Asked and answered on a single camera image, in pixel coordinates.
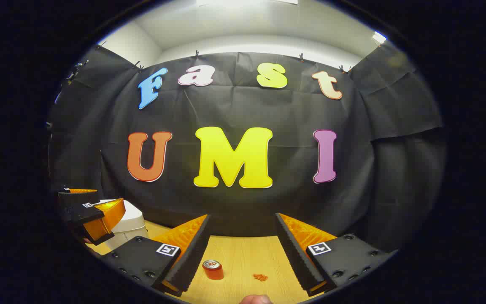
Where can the white desktop garbage bin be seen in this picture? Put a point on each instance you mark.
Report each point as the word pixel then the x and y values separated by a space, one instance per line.
pixel 133 223

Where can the orange paper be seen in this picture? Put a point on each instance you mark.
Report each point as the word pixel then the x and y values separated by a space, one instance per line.
pixel 260 277

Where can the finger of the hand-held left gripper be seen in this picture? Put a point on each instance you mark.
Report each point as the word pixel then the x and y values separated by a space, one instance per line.
pixel 76 198
pixel 87 215

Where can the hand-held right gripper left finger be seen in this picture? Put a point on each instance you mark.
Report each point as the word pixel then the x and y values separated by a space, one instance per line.
pixel 192 257

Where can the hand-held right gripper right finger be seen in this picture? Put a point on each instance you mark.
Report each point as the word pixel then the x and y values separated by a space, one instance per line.
pixel 295 253

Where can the red pop can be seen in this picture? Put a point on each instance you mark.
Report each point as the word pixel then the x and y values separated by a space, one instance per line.
pixel 213 270

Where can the wooden desktop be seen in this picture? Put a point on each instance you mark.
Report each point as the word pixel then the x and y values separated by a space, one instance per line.
pixel 247 253

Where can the black backdrop cloth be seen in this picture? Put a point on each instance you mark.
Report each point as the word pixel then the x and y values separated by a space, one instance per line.
pixel 289 109

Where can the ceiling light panel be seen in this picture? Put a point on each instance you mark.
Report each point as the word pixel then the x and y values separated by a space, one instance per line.
pixel 379 37

